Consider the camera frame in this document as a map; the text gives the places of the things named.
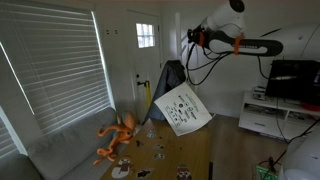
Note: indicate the colourful figure sticker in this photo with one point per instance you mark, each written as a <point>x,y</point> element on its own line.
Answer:
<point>183,172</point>

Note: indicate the red flat object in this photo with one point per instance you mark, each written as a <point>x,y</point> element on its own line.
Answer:
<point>311,107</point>

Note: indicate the white TV stand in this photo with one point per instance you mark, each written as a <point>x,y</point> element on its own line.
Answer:
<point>263,123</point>

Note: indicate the green circuit board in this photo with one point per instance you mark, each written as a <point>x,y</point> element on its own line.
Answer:
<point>263,172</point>

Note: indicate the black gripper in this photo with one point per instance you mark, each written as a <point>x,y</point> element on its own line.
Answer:
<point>192,36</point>

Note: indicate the light grey sofa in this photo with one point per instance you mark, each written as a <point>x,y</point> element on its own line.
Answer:
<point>60,150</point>

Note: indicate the snowman sticker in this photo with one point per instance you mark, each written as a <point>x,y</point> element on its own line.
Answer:
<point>121,167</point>

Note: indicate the black television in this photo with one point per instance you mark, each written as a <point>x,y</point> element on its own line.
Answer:
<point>293,80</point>

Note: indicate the wide white window blind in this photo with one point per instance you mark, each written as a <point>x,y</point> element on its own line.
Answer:
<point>50,66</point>

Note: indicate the white printed tote bag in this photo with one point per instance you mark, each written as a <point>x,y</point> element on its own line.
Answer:
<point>183,110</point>

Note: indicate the orange octopus plush toy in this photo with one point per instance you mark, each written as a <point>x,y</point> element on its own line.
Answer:
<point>125,131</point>

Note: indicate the light wooden table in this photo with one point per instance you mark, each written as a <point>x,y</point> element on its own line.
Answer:
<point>190,150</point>

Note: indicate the small dark sticker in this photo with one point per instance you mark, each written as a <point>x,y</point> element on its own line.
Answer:
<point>144,173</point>
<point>139,143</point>

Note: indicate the white wall switch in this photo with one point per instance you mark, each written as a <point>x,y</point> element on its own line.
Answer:
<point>107,31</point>

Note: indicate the small round sticker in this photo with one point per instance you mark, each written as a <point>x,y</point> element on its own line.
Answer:
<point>159,156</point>
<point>159,146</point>
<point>151,134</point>

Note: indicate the narrow white window blind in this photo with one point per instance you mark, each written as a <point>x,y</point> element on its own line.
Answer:
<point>5,140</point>

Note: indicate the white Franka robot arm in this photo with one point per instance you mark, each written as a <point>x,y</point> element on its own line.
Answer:
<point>233,16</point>

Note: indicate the white door with window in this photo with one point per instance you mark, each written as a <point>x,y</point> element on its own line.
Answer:
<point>146,63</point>

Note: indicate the small white device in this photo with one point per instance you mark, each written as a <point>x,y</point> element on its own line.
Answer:
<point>259,93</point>

